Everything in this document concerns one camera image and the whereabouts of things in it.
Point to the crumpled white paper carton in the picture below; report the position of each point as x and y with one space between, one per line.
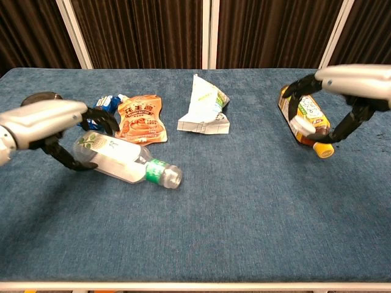
203 107

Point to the dark brown pleated curtain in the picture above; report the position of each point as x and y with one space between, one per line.
369 30
140 30
27 30
275 30

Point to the tea bottle yellow label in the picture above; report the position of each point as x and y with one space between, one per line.
311 110

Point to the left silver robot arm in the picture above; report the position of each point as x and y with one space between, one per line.
6 146

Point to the orange peanut butter pouch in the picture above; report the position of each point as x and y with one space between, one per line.
140 122

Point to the white partition post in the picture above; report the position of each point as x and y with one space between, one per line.
336 33
74 33
210 33

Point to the stainless steel bowl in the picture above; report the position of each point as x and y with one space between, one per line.
41 97

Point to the white metal table frame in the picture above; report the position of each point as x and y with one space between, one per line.
195 287

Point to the blue snack packet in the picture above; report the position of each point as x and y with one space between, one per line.
105 102

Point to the transparent plastic bottle green label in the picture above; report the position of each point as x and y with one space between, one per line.
122 158

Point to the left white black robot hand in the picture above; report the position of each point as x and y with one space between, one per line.
46 117

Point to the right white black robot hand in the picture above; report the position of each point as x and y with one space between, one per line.
357 79

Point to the white plastic bottle cap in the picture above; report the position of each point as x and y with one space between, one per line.
304 125

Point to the blue fabric table cover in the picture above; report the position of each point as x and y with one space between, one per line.
214 213

